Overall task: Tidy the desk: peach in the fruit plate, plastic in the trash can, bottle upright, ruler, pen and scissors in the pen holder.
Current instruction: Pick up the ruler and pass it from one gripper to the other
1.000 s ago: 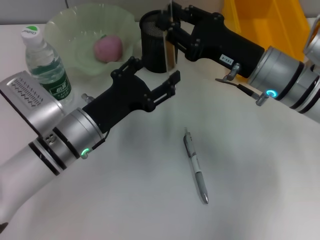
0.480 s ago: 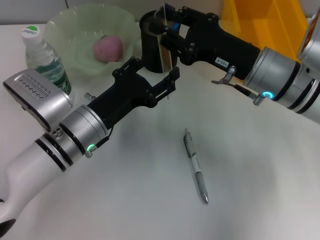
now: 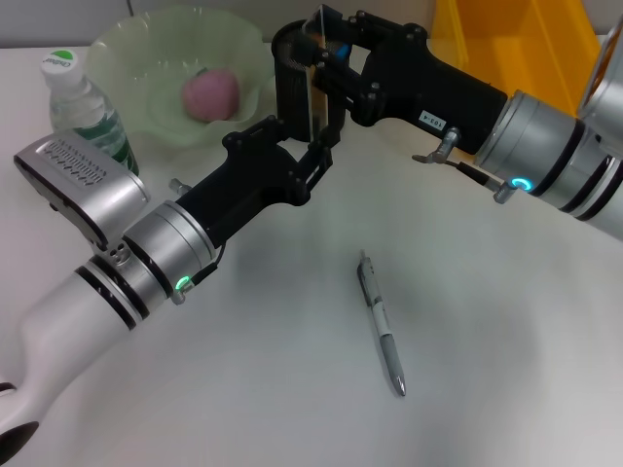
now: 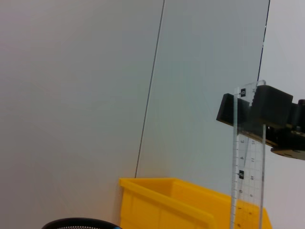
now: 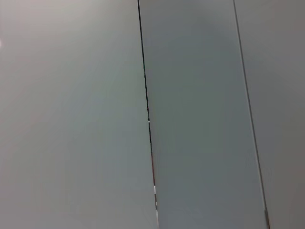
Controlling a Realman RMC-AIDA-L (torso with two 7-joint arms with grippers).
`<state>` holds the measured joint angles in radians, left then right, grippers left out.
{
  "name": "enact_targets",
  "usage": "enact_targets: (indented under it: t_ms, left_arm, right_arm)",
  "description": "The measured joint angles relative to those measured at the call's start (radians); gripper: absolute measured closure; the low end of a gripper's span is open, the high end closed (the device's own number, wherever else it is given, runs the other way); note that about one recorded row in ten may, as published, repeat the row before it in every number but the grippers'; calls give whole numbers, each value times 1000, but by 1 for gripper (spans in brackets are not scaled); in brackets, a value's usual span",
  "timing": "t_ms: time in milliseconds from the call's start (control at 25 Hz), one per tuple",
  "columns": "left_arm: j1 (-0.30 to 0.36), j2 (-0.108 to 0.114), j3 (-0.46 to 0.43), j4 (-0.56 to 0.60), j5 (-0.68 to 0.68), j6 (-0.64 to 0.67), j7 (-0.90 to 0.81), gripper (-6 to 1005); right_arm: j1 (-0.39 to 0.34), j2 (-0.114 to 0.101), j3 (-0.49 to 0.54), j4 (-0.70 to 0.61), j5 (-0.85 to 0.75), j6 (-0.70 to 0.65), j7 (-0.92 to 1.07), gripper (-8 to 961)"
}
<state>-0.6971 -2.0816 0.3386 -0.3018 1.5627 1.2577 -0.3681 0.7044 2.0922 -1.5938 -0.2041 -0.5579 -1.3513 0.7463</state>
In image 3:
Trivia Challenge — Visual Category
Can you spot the pale green fruit bowl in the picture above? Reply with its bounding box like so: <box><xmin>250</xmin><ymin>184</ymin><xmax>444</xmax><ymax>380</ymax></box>
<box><xmin>87</xmin><ymin>7</ymin><xmax>276</xmax><ymax>150</ymax></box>

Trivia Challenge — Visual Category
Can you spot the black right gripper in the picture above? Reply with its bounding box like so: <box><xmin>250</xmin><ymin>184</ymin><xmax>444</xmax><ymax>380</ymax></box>
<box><xmin>312</xmin><ymin>12</ymin><xmax>511</xmax><ymax>157</ymax></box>

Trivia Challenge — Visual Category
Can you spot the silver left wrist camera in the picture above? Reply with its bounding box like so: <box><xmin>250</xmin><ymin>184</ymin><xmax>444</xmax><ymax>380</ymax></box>
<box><xmin>13</xmin><ymin>133</ymin><xmax>151</xmax><ymax>252</ymax></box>

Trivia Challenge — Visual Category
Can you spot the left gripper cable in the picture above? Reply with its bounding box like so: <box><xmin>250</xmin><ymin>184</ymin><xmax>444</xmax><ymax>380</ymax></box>
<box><xmin>167</xmin><ymin>177</ymin><xmax>226</xmax><ymax>306</ymax></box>

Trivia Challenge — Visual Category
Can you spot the clear green-label water bottle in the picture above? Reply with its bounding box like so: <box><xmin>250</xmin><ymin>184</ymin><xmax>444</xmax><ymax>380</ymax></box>
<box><xmin>39</xmin><ymin>47</ymin><xmax>142</xmax><ymax>179</ymax></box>

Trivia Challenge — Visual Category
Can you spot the pink peach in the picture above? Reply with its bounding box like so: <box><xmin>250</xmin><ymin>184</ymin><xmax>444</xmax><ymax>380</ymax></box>
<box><xmin>182</xmin><ymin>67</ymin><xmax>240</xmax><ymax>123</ymax></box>

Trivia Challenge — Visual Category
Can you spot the clear plastic ruler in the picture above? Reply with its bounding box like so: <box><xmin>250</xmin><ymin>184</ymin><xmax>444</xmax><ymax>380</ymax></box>
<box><xmin>302</xmin><ymin>4</ymin><xmax>343</xmax><ymax>146</ymax></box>

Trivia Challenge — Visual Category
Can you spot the grey ballpoint pen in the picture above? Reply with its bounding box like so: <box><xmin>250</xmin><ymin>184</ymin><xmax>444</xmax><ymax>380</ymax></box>
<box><xmin>357</xmin><ymin>249</ymin><xmax>409</xmax><ymax>398</ymax></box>

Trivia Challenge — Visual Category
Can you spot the black mesh pen holder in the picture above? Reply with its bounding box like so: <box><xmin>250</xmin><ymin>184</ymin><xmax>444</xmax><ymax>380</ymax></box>
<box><xmin>271</xmin><ymin>21</ymin><xmax>349</xmax><ymax>145</ymax></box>

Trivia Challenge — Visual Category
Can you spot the yellow plastic bin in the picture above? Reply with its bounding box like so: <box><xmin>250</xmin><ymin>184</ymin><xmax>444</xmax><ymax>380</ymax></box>
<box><xmin>430</xmin><ymin>0</ymin><xmax>603</xmax><ymax>116</ymax></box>

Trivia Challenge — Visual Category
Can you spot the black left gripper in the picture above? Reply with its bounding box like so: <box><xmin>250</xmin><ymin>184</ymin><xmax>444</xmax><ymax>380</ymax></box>
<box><xmin>173</xmin><ymin>115</ymin><xmax>343</xmax><ymax>250</ymax></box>

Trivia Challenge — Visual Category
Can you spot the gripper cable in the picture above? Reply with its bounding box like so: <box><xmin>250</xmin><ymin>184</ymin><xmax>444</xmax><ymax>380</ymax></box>
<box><xmin>412</xmin><ymin>126</ymin><xmax>518</xmax><ymax>204</ymax></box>
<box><xmin>167</xmin><ymin>177</ymin><xmax>226</xmax><ymax>306</ymax></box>

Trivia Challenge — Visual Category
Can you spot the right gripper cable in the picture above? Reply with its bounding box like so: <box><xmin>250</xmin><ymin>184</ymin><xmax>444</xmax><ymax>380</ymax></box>
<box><xmin>412</xmin><ymin>126</ymin><xmax>518</xmax><ymax>204</ymax></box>

